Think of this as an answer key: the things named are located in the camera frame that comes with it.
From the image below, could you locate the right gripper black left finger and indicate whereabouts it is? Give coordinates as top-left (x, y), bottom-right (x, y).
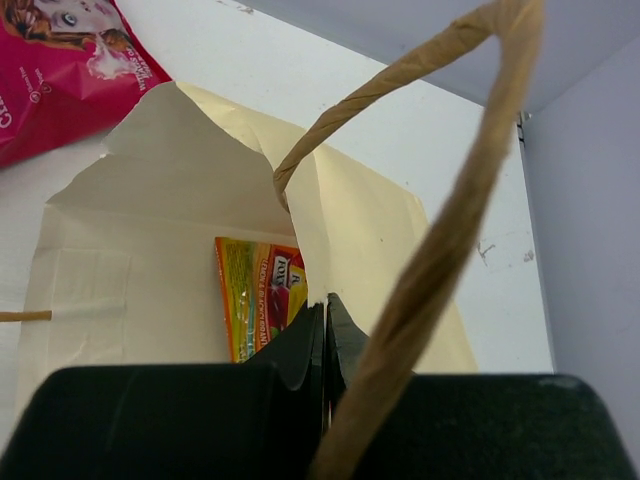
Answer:
top-left (1, 305), bottom-right (325, 479)

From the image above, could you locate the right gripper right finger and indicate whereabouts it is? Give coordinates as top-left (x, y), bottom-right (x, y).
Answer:
top-left (327, 292), bottom-right (636, 480)

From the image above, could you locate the brown paper bag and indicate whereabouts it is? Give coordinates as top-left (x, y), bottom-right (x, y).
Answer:
top-left (15, 1), bottom-right (545, 479)

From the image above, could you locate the large red snack bag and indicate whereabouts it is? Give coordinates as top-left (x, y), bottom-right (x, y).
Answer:
top-left (1, 0), bottom-right (171, 167)

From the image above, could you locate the orange yellow candy packet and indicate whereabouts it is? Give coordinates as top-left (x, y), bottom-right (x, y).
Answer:
top-left (215, 237), bottom-right (308, 363)

